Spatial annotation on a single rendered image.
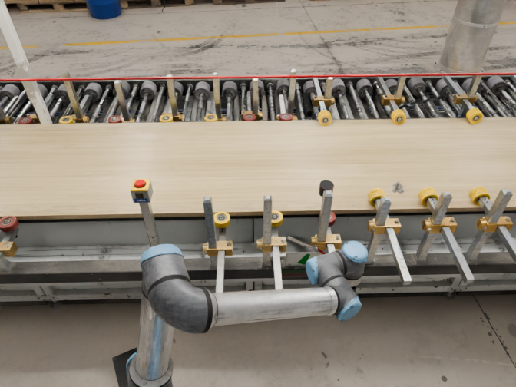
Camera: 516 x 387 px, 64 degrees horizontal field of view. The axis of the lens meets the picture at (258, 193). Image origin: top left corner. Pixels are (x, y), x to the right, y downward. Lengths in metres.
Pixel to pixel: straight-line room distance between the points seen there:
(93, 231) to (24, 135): 0.83
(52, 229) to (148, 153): 0.63
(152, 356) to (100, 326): 1.40
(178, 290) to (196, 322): 0.09
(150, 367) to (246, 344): 1.17
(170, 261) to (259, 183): 1.08
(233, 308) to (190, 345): 1.50
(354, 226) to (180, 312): 1.32
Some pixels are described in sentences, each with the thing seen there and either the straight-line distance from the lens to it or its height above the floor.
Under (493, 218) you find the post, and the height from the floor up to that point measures 1.00.
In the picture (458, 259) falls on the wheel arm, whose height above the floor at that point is 0.96.
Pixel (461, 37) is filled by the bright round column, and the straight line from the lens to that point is 5.45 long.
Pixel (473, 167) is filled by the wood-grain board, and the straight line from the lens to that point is 2.51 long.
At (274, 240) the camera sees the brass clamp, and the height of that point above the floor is 0.86.
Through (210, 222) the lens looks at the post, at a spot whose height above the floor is 1.01.
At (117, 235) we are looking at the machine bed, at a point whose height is 0.69.
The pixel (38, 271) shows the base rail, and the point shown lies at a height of 0.70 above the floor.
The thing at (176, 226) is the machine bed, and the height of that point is 0.75.
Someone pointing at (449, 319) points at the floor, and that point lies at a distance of 2.92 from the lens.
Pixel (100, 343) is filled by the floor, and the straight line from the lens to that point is 2.75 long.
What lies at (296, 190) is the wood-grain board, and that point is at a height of 0.90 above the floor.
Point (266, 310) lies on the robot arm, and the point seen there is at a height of 1.30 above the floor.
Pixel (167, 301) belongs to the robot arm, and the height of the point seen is 1.42.
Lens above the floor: 2.31
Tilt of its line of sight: 43 degrees down
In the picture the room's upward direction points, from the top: straight up
